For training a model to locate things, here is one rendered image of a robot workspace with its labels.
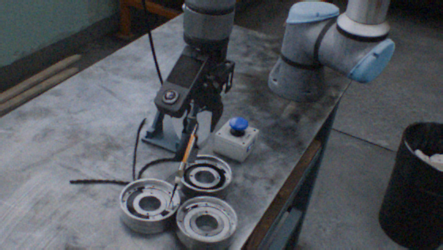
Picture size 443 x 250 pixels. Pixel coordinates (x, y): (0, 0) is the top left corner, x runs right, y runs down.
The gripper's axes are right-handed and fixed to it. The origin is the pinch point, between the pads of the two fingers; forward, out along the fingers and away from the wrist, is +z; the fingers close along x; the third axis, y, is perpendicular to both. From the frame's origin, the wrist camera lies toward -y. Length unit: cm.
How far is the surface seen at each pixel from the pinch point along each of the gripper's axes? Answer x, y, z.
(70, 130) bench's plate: 30.7, 5.3, 13.2
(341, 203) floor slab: -26, 108, 93
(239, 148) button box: -4.2, 15.2, 9.7
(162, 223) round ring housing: -1.0, -10.4, 10.2
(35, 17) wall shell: 153, 125, 63
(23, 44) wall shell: 154, 115, 75
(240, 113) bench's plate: 2.3, 32.2, 13.2
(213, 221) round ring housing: -7.8, -4.4, 11.4
